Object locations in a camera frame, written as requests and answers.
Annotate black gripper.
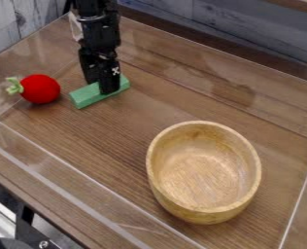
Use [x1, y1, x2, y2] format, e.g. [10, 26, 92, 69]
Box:
[76, 0, 121, 94]

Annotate green rectangular block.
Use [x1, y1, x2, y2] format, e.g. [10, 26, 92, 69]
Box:
[69, 76, 129, 109]

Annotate light wooden bowl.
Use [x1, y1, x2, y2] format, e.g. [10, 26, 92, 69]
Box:
[145, 121, 262, 225]

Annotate red plush tomato toy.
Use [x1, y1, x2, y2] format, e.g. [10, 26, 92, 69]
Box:
[5, 74, 61, 104]

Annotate black metal table leg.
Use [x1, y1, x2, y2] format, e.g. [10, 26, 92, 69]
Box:
[14, 205, 61, 249]

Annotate clear acrylic corner bracket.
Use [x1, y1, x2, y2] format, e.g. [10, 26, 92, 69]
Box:
[68, 12, 81, 42]

